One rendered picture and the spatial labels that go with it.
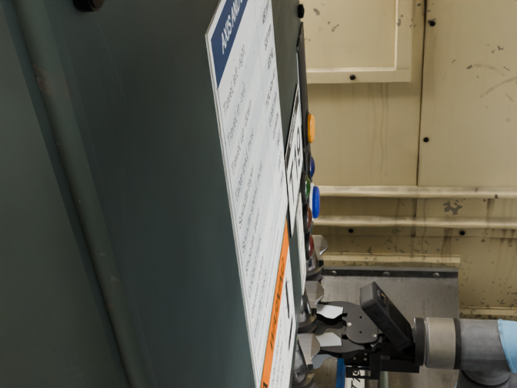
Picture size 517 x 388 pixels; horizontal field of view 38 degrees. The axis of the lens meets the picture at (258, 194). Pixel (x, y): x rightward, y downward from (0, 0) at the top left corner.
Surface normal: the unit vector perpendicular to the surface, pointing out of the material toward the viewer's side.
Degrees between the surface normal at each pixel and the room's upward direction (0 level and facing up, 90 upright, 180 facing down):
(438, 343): 44
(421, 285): 25
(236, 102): 90
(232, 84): 90
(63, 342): 90
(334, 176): 90
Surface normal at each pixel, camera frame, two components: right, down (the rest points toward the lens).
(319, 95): -0.12, 0.61
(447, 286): -0.13, -0.46
